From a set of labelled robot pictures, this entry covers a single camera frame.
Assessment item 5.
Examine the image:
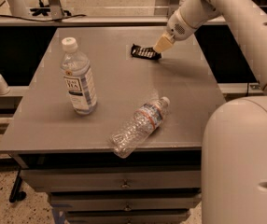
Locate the grey drawer cabinet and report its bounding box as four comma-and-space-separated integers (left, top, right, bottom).
0, 27, 224, 224

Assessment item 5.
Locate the black rxbar chocolate wrapper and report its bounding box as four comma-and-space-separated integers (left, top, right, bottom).
131, 44, 162, 60

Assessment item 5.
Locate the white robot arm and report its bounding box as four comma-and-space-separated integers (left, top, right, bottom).
154, 0, 267, 224

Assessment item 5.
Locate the lying clear plastic bottle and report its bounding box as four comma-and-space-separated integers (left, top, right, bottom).
109, 97, 170, 159

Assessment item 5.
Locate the grey metal shelf rail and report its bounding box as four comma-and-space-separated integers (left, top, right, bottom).
0, 15, 168, 27

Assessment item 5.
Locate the upright blue label water bottle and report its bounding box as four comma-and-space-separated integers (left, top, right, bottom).
61, 37, 97, 115

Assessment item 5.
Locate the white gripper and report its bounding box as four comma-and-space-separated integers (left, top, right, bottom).
153, 8, 200, 53

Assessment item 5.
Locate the black cable on shelf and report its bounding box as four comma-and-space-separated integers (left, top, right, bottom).
0, 13, 88, 23

